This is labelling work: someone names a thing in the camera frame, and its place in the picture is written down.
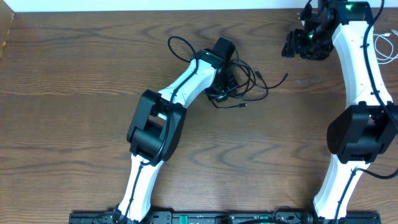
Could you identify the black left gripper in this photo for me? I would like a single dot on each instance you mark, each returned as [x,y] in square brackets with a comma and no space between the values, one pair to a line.
[235,84]

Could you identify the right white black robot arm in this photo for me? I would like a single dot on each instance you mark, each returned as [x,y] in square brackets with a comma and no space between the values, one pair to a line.
[368,125]

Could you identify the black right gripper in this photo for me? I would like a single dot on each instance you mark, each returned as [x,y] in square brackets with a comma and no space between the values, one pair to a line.
[294,45]

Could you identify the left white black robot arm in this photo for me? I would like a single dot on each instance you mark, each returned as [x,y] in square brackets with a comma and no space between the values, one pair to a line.
[156,129]

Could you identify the cardboard panel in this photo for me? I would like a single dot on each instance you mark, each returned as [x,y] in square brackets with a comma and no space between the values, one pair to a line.
[6,19]

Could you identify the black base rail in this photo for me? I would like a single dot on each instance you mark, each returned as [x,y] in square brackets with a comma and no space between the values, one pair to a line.
[167,217]

